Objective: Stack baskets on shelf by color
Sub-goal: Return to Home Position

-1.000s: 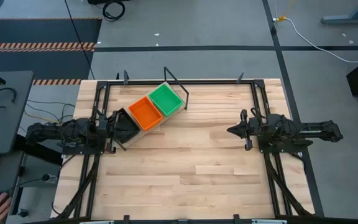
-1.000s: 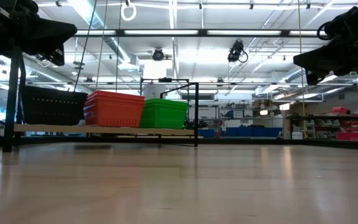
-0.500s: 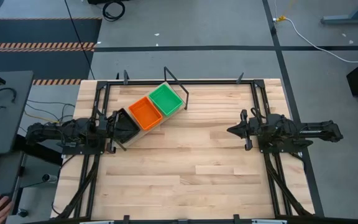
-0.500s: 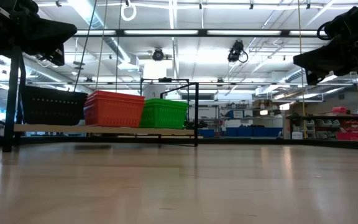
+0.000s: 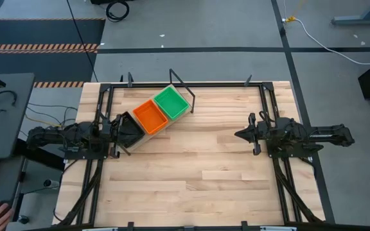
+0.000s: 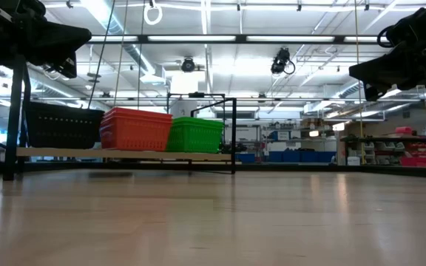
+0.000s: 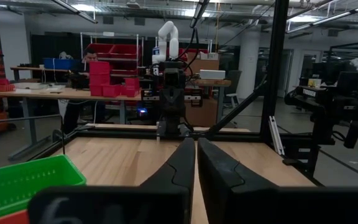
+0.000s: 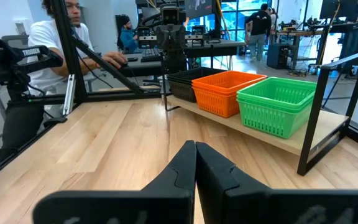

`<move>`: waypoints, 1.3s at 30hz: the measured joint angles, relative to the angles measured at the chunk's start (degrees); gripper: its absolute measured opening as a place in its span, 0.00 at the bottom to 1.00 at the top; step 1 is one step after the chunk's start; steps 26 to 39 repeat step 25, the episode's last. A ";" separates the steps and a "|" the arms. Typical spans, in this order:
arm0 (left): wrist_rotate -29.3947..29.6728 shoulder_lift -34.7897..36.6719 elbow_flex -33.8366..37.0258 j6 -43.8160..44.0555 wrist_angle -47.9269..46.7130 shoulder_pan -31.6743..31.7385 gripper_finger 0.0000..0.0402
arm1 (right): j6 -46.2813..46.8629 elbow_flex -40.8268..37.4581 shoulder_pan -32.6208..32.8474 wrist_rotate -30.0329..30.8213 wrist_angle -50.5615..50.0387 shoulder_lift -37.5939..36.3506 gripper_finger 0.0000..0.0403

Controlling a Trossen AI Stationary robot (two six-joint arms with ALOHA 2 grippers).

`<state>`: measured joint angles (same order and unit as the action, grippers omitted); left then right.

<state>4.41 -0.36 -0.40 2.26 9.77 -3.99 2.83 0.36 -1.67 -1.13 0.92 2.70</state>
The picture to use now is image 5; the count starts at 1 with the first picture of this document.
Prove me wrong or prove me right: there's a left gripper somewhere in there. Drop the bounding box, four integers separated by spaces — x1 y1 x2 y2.
95 114 135 160

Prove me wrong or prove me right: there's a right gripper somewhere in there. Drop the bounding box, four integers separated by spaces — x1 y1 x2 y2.
234 112 276 156

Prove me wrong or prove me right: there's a black hazard-striped floor mat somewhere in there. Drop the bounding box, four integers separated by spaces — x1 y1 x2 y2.
0 18 107 89

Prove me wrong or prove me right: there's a grey desk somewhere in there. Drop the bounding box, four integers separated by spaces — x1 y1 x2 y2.
0 73 35 160

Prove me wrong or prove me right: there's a grey table leg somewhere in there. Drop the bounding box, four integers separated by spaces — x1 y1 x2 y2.
330 0 370 26

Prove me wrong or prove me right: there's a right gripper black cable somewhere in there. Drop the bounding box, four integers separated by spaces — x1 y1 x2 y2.
258 110 275 124

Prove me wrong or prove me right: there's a wooden shelf with black frame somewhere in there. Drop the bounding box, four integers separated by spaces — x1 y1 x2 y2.
98 68 196 157

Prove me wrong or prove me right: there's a black aluminium rig frame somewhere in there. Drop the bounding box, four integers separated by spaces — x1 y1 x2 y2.
52 72 337 231

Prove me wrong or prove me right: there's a long black cable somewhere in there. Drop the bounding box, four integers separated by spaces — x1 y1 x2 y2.
65 0 99 83

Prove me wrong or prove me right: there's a white floor cable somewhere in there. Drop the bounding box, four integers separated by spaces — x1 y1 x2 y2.
282 17 370 66

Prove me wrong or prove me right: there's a coiled black cable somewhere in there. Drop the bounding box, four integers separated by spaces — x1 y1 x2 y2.
105 0 130 23

